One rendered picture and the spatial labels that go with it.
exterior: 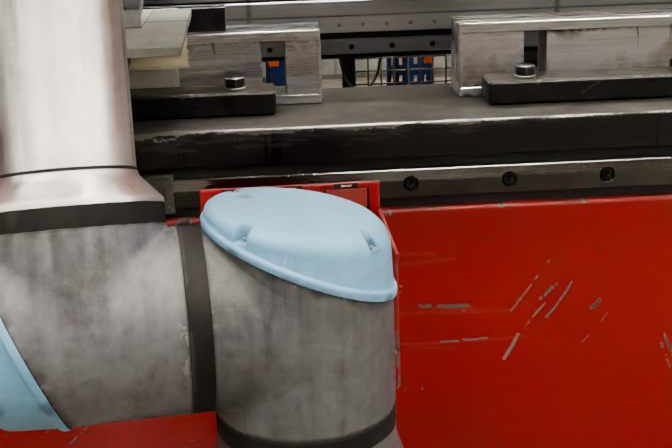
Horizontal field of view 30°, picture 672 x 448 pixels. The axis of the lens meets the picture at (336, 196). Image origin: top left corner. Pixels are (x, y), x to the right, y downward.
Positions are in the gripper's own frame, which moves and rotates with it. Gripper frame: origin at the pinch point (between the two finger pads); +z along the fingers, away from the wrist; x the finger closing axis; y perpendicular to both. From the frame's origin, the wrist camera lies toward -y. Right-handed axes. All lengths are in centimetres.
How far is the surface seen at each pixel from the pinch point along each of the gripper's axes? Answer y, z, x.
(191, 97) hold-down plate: -3.5, 10.9, -8.9
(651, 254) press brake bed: -20, 24, -65
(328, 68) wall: 267, 354, -34
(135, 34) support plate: -5.3, -3.6, -4.1
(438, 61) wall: 270, 356, -86
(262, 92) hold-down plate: -2.9, 11.1, -17.6
